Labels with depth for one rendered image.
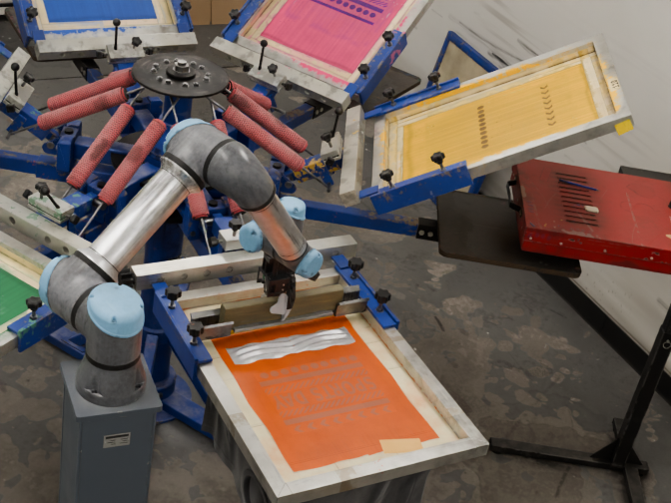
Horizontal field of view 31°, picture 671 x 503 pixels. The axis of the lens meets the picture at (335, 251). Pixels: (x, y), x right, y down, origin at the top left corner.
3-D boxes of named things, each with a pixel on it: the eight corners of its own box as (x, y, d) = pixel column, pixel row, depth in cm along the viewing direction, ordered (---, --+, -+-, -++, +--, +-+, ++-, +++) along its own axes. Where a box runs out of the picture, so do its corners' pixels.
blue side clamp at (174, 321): (210, 376, 306) (213, 355, 302) (192, 380, 304) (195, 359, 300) (169, 308, 327) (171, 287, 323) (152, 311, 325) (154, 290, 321)
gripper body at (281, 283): (255, 283, 318) (261, 247, 312) (284, 278, 322) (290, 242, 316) (267, 299, 313) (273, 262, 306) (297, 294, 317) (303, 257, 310)
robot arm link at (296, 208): (269, 200, 302) (292, 191, 307) (263, 237, 308) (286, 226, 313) (291, 214, 298) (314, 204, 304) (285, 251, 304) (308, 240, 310)
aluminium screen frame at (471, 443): (486, 454, 297) (489, 443, 294) (275, 509, 270) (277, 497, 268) (342, 275, 352) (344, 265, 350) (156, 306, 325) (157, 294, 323)
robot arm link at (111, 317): (109, 373, 246) (113, 322, 239) (68, 340, 253) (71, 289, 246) (153, 351, 255) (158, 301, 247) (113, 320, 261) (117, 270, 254)
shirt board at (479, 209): (561, 229, 412) (567, 209, 408) (575, 295, 379) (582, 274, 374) (179, 165, 406) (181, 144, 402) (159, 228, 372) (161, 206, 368)
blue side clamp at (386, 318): (394, 340, 332) (399, 320, 328) (379, 343, 329) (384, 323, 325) (345, 279, 353) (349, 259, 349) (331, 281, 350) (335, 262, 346)
